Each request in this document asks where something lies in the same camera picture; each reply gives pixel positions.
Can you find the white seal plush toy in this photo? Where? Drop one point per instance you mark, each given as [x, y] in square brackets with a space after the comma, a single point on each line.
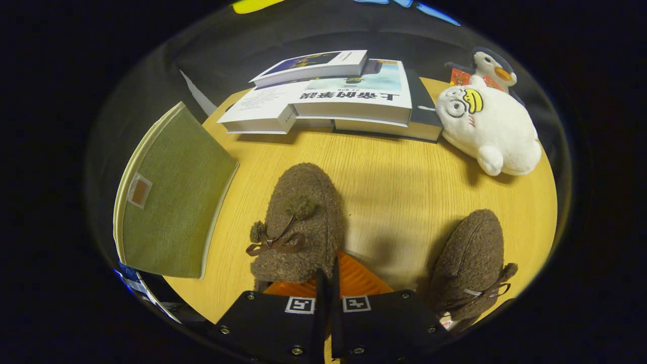
[493, 131]

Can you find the brown fuzzy shoe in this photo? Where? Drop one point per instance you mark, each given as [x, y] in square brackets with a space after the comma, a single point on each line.
[303, 222]
[470, 258]

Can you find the green fabric storage box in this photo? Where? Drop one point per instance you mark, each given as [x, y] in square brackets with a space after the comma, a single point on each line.
[177, 197]

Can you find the book with teal cover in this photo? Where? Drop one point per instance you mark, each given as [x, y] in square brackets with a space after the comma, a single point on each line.
[364, 98]

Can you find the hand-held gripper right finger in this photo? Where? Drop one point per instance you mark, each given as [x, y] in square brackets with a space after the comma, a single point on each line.
[337, 323]

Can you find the lit blue screen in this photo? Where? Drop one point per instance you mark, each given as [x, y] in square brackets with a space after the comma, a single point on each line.
[136, 285]

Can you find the white text-covered book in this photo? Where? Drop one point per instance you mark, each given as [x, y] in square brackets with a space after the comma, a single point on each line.
[263, 108]

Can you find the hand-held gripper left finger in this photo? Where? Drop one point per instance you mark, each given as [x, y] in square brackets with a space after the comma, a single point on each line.
[321, 323]

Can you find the penguin plush toy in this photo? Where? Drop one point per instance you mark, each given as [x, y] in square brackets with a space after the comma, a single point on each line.
[490, 63]

